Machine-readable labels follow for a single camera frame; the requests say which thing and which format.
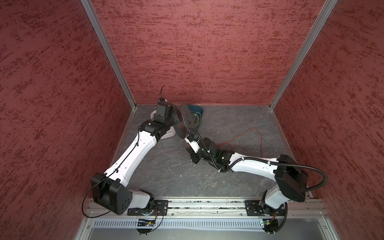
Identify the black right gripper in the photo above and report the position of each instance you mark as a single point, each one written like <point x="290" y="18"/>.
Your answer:
<point x="193" y="155"/>

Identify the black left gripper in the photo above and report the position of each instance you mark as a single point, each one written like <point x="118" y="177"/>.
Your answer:
<point x="173" y="113"/>

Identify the black cable spool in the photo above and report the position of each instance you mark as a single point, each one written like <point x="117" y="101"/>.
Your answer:
<point x="185" y="121"/>

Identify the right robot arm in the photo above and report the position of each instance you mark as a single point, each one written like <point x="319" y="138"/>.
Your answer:
<point x="291" y="179"/>

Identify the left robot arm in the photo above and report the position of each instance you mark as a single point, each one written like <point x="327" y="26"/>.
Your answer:
<point x="109" y="189"/>

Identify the white plastic tray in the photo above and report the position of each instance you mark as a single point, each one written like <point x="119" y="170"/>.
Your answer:
<point x="170" y="133"/>

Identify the teal plastic tray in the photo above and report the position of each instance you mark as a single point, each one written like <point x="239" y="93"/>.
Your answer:
<point x="197" y="113"/>

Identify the right base circuit board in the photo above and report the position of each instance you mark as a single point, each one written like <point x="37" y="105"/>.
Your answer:
<point x="270" y="226"/>

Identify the base circuit board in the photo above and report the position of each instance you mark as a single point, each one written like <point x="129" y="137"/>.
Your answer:
<point x="145" y="226"/>
<point x="270" y="226"/>

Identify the left base circuit board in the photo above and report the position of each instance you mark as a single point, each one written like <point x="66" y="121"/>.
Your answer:
<point x="145" y="226"/>

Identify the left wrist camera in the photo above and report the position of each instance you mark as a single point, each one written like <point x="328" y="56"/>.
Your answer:
<point x="161" y="99"/>

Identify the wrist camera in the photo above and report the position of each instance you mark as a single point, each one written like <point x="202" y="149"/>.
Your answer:
<point x="161" y="99"/>
<point x="194" y="145"/>

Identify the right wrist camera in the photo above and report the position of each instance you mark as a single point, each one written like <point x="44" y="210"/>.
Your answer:
<point x="194" y="145"/>

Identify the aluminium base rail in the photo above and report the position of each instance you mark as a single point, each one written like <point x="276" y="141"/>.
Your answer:
<point x="213" y="214"/>

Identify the left aluminium corner post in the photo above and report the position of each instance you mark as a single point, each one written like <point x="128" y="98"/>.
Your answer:
<point x="97" y="26"/>

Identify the aluminium corner post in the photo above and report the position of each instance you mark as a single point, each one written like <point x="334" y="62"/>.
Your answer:
<point x="97" y="26"/>
<point x="317" y="26"/>

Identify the right aluminium corner post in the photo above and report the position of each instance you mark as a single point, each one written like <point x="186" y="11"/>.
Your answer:
<point x="317" y="26"/>

